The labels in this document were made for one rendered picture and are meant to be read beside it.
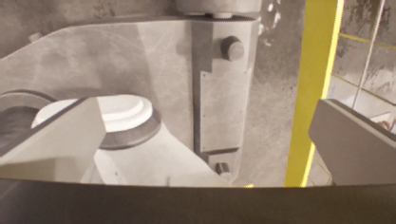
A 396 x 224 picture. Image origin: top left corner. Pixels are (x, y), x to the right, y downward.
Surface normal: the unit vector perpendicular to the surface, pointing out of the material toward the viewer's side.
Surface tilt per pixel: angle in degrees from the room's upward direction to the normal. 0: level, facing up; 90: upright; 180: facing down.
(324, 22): 90
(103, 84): 0
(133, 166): 90
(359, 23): 0
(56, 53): 0
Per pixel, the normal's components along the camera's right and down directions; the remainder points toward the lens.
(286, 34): 0.18, 0.50
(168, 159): 0.00, -0.86
